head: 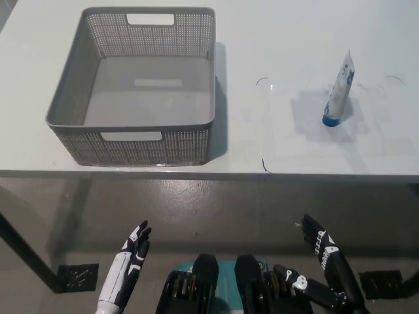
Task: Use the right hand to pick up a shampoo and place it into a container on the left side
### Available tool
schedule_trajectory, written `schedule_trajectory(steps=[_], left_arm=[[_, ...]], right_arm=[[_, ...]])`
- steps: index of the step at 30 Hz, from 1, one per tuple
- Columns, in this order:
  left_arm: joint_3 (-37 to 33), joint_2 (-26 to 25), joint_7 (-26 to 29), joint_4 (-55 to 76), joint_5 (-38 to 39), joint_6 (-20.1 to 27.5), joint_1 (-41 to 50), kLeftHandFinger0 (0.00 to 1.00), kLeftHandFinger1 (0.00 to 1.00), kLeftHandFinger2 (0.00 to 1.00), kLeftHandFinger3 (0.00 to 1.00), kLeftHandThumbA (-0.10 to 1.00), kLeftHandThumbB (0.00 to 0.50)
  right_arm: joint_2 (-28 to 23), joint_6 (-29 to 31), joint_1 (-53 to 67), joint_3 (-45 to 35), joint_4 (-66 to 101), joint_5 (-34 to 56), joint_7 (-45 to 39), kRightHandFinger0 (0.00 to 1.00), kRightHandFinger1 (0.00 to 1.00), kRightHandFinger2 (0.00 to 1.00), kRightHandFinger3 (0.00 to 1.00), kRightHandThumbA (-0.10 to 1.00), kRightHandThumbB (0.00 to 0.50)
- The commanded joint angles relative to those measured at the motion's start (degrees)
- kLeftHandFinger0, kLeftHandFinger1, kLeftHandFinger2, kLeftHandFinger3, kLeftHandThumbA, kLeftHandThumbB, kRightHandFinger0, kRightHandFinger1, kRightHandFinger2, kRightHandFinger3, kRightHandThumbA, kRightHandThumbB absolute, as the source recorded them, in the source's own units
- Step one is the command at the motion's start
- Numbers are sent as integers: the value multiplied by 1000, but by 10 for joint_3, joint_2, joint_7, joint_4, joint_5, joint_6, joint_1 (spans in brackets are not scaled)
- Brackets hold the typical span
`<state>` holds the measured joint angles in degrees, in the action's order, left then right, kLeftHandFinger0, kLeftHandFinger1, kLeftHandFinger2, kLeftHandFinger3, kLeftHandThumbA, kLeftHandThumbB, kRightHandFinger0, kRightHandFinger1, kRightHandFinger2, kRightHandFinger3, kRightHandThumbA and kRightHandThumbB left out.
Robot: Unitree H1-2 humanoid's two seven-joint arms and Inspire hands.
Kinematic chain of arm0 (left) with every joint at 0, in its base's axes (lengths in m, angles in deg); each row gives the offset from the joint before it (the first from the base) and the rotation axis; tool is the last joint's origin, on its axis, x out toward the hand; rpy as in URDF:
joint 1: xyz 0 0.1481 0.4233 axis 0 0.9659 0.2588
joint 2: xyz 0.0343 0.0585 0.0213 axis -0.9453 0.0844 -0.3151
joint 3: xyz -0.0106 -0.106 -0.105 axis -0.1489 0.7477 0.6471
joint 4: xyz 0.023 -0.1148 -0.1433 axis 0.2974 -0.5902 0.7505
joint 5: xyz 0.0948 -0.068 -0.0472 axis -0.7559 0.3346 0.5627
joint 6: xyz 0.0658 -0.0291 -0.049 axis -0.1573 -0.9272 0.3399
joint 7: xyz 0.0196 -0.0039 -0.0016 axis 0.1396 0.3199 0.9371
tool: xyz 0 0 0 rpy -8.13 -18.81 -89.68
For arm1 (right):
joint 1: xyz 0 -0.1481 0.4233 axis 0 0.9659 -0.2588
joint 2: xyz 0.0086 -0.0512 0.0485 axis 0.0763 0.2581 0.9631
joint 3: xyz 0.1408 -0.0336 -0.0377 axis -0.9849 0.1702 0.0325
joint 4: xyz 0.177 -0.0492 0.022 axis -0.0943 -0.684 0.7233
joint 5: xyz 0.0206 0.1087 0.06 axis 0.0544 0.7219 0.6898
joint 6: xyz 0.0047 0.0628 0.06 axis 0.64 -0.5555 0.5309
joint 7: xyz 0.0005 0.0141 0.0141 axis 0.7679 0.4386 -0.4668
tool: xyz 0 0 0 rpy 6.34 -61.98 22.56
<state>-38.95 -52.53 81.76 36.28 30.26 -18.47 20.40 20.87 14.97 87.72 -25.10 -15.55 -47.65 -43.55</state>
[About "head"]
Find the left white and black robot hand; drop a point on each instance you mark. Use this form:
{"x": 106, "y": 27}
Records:
{"x": 126, "y": 261}

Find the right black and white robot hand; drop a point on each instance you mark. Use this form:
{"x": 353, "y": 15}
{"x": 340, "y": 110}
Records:
{"x": 330, "y": 258}

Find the white shampoo tube blue cap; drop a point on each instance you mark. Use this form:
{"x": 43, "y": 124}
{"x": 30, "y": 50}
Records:
{"x": 338, "y": 93}

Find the black robot body teal top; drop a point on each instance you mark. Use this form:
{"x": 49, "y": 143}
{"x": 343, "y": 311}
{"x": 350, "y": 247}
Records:
{"x": 206, "y": 284}

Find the black metal table leg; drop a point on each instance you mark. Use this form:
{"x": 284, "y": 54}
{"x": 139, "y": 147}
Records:
{"x": 29, "y": 252}

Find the grey perforated plastic basket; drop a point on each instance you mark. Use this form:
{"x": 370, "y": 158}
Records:
{"x": 98, "y": 144}

